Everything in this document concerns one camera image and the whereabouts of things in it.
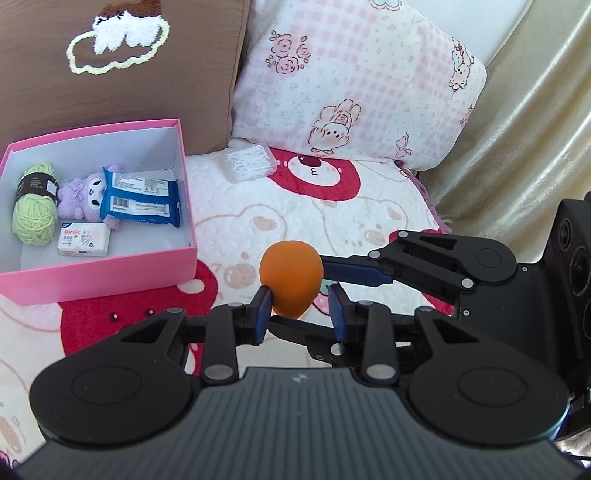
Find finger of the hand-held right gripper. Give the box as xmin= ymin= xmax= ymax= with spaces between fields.
xmin=320 ymin=230 xmax=481 ymax=306
xmin=270 ymin=316 xmax=366 ymax=366

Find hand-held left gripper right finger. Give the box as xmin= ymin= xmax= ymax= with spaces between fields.
xmin=329 ymin=283 xmax=483 ymax=385

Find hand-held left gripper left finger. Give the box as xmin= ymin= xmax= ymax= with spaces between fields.
xmin=119 ymin=285 xmax=273 ymax=387

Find orange fruit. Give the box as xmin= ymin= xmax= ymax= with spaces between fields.
xmin=259 ymin=241 xmax=324 ymax=319

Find pink cardboard box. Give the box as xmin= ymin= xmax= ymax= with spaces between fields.
xmin=0 ymin=117 xmax=199 ymax=308

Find blue wet wipes pack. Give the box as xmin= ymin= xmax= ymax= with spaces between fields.
xmin=99 ymin=168 xmax=182 ymax=230

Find white tissue pack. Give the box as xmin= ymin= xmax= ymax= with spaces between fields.
xmin=57 ymin=222 xmax=112 ymax=258

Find purple plush toy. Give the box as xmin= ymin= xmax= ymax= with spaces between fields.
xmin=56 ymin=162 xmax=123 ymax=230

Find green yarn ball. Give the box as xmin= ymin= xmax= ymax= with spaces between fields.
xmin=11 ymin=159 xmax=61 ymax=247

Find printed white red blanket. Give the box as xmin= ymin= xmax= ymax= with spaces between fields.
xmin=0 ymin=148 xmax=456 ymax=462

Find cream satin cloth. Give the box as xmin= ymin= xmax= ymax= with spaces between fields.
xmin=416 ymin=0 xmax=591 ymax=269

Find clear plastic box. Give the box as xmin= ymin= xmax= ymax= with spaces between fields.
xmin=221 ymin=142 xmax=279 ymax=184

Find pink checked pillow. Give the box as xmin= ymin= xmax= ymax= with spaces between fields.
xmin=228 ymin=0 xmax=488 ymax=172

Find brown embroidered pillow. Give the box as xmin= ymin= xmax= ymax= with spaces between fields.
xmin=0 ymin=0 xmax=253 ymax=158

